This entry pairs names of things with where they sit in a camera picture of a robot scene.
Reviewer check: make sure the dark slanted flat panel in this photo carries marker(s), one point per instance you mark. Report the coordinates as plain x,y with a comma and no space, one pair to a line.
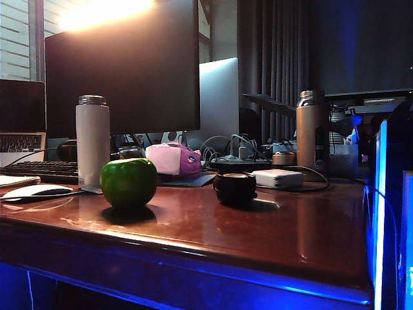
271,104

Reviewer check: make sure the white thermos bottle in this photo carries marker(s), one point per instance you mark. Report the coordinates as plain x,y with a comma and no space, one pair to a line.
92,142

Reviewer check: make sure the bronze thermos bottle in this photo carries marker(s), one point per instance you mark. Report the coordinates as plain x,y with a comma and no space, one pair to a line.
309,135

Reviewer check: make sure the large black monitor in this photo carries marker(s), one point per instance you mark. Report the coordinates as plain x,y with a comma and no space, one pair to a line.
129,80

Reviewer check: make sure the black round speaker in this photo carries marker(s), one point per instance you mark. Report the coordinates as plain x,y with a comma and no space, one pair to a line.
67,150

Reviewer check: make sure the black keyboard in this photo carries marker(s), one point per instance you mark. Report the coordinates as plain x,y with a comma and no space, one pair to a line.
45,169

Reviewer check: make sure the black thermos bottle cap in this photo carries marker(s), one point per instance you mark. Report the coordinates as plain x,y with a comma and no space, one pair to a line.
234,191

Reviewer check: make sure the white paper notepad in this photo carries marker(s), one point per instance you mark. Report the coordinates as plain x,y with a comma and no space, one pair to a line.
17,181

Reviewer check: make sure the clear plastic container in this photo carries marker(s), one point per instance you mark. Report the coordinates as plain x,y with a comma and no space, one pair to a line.
343,159

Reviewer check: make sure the silver laptop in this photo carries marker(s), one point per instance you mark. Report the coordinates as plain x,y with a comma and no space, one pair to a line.
21,106

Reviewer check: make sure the black power strip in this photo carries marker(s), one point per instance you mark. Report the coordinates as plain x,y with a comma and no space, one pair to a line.
238,164

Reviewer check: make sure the silver monitor back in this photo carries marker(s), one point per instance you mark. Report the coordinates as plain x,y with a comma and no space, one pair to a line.
219,97

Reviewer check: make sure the bronze thermos bottle cap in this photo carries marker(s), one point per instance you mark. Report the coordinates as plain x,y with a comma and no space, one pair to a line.
284,159

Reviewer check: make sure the white computer mouse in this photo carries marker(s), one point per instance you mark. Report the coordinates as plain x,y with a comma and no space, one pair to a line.
32,190

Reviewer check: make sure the green apple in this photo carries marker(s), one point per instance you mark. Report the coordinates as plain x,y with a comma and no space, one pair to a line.
127,184

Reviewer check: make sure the dark flat pad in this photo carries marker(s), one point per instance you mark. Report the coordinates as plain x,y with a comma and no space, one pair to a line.
193,180

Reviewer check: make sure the pink plush pouch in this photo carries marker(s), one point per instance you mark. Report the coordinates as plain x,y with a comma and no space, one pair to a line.
167,158

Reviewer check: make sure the white power adapter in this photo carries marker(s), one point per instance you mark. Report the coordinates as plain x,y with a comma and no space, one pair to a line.
277,178

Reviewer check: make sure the blue lit side panel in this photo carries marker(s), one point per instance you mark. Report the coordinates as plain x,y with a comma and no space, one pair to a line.
387,210

